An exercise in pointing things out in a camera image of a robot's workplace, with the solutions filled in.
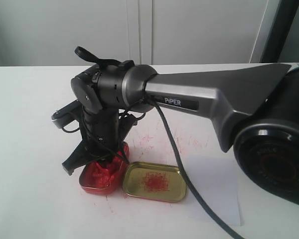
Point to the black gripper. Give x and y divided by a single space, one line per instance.
99 139

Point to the red stamp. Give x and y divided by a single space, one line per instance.
108 165

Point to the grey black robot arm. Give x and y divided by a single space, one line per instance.
254 111

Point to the red ink tin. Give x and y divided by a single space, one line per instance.
98 181

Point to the gold tin lid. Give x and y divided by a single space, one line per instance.
152 181

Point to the white paper sheet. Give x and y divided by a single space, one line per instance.
216 181

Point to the white cabinet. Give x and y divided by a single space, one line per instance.
46 32

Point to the dark vertical post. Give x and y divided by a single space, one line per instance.
279 31

